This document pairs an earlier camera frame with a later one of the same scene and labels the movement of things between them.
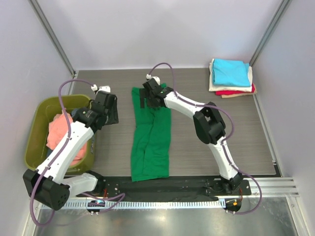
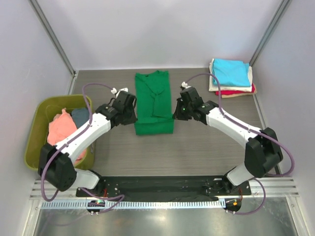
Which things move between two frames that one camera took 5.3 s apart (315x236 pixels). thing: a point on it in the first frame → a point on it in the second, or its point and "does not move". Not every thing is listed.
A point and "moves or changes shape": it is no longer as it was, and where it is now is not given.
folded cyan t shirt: (230, 73) does not move
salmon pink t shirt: (57, 125) does not move
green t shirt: (151, 140) moves or changes shape
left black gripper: (113, 117) → (132, 119)
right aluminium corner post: (283, 8) does not move
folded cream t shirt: (217, 88) does not move
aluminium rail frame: (272, 187) does not move
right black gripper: (143, 94) → (178, 115)
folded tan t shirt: (255, 91) does not move
